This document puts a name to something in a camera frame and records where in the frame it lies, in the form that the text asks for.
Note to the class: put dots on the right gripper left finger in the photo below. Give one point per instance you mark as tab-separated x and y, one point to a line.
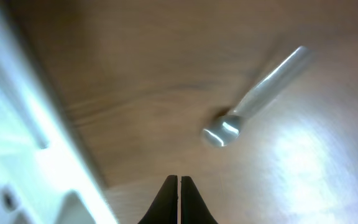
164	208

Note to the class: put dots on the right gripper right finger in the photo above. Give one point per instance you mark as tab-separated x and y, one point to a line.
193	207

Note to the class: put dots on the white plastic cutlery tray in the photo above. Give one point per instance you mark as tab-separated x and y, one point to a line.
46	175

